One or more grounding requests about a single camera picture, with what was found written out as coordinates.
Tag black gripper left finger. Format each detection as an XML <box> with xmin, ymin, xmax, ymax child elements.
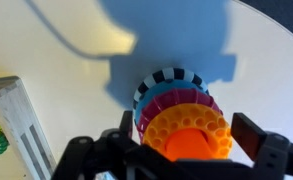
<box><xmin>50</xmin><ymin>110</ymin><xmax>187</xmax><ymax>180</ymax></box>

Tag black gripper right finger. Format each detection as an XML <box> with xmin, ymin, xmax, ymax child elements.
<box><xmin>230</xmin><ymin>112</ymin><xmax>293</xmax><ymax>180</ymax></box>

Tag orange honeycomb ring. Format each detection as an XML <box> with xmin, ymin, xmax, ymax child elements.
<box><xmin>141</xmin><ymin>103</ymin><xmax>234</xmax><ymax>161</ymax></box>

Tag orange ring toss peg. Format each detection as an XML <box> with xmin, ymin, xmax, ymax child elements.
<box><xmin>164</xmin><ymin>128</ymin><xmax>214</xmax><ymax>163</ymax></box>

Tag magenta ribbed ring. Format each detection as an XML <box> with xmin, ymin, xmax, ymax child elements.
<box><xmin>135</xmin><ymin>88</ymin><xmax>224</xmax><ymax>141</ymax></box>

